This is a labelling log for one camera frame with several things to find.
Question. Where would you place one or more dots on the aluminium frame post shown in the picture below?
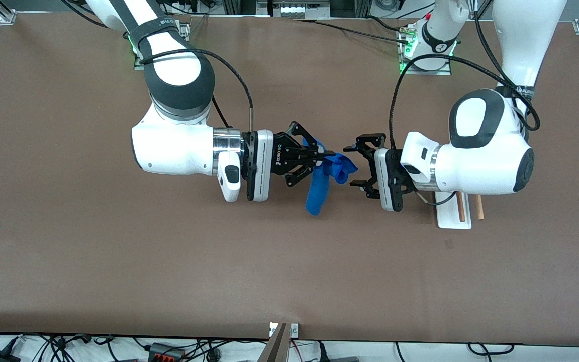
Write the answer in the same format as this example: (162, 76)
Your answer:
(231, 6)
(362, 7)
(483, 5)

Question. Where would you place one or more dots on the black orange connector box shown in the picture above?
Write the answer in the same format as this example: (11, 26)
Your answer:
(166, 353)

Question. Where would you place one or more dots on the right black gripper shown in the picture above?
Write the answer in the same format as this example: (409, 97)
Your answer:
(284, 160)

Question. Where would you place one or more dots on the white rack with wooden bars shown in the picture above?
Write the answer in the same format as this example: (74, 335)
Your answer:
(453, 221)

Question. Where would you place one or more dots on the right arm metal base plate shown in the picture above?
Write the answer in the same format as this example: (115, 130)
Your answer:
(185, 31)

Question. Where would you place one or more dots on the small metal mount bracket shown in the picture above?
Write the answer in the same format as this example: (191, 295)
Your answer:
(294, 330)

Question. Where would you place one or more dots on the grey camera mount pole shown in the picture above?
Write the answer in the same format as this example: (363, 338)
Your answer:
(275, 349)

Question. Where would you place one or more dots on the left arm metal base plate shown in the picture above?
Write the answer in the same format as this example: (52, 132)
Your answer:
(427, 72)

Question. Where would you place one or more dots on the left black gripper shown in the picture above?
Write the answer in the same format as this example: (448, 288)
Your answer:
(369, 168)

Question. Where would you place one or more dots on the white power strip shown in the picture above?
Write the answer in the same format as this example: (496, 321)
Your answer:
(294, 9)

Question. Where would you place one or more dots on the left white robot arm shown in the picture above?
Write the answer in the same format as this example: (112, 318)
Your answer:
(480, 166)

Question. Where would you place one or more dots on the round black plug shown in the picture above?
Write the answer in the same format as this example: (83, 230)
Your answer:
(213, 356)

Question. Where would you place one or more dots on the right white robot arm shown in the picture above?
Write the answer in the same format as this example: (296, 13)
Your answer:
(179, 151)

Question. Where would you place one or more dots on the blue microfibre towel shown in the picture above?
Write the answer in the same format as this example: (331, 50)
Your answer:
(317, 193)

